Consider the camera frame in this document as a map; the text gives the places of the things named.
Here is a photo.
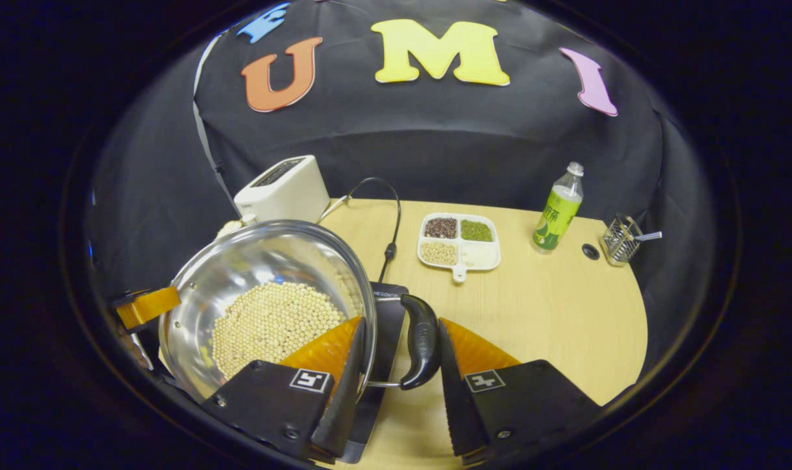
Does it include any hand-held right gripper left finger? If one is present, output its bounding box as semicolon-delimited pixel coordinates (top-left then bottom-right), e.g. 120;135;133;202
203;315;368;463

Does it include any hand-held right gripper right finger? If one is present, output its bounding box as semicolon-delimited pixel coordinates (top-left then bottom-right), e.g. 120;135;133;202
438;318;602;465

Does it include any black induction cooktop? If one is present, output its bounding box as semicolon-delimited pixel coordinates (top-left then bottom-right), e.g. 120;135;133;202
340;282;409;464

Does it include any stainless steel pot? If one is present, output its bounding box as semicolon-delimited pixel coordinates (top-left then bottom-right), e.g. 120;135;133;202
157;219;442;404

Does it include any large pile of soybeans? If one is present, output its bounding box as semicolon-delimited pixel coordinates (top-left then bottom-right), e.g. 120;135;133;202
212;281;347;381

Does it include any small pile of soybeans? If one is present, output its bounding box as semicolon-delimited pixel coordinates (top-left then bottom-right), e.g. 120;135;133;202
421;242;458;266

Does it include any white divided dish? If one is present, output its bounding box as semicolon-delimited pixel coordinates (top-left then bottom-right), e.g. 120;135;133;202
417;212;502;283

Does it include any pile of green mung beans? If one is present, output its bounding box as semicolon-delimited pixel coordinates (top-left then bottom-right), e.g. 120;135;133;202
460;220;494;243

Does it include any white toaster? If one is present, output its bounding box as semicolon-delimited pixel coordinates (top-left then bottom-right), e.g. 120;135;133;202
234;155;331;226

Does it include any pile of red beans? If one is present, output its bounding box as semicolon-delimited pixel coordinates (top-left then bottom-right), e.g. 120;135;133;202
424;217;458;239

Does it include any green label drink bottle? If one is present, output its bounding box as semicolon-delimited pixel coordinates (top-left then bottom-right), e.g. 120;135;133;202
531;162;584;254

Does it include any black backdrop cloth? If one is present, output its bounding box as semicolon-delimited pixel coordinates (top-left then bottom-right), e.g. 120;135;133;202
86;0;703;366

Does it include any black power cable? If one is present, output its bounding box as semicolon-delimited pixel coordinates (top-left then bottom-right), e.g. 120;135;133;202
347;177;402;283

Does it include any white toaster cord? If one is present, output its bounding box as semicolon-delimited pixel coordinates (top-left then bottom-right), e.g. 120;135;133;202
317;195;351;223

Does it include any wire utensil holder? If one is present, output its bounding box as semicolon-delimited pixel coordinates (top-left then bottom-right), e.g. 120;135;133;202
601;213;643;267

